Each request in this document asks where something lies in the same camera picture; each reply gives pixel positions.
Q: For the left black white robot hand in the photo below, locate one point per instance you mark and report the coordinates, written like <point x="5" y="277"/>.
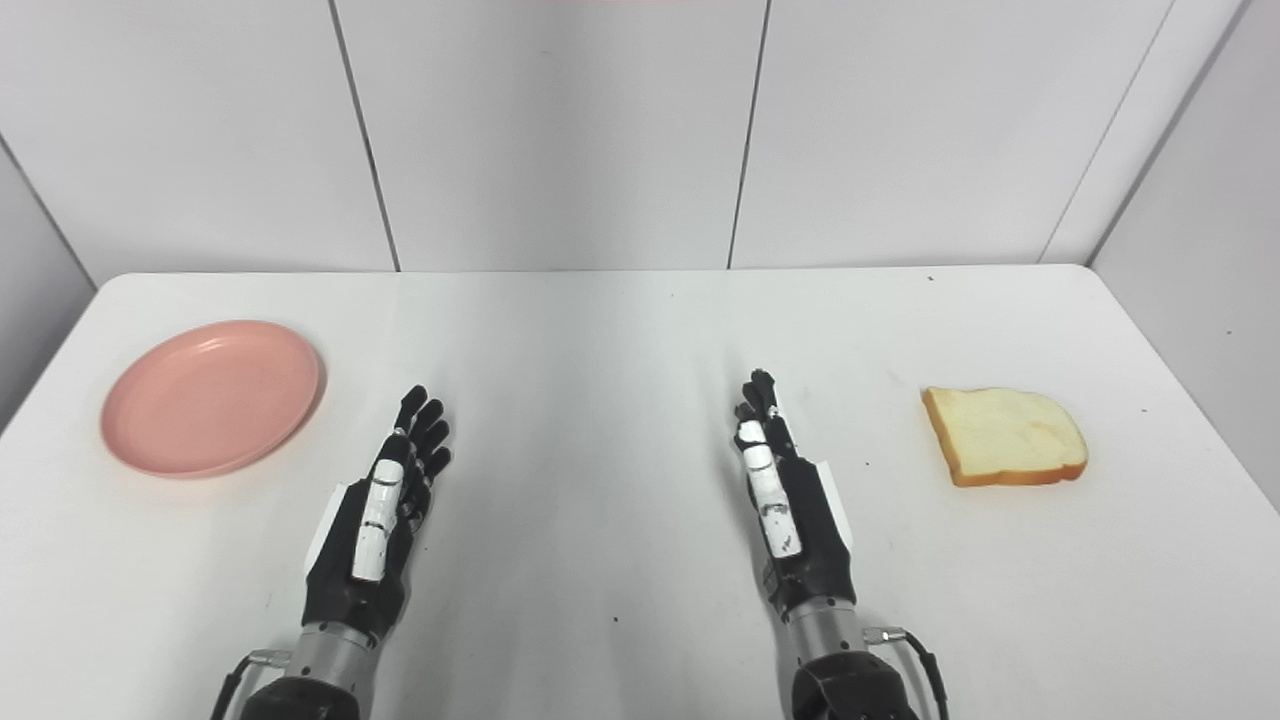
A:
<point x="372" y="530"/>

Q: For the slice of white bread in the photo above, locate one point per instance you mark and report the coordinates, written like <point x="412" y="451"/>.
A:
<point x="1005" y="436"/>

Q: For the pink round plate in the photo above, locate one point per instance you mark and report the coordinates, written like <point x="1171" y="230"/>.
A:
<point x="210" y="398"/>

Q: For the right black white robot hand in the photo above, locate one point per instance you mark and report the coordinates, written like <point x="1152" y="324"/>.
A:
<point x="800" y="540"/>

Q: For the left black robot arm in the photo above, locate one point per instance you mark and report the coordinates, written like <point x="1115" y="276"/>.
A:
<point x="325" y="670"/>

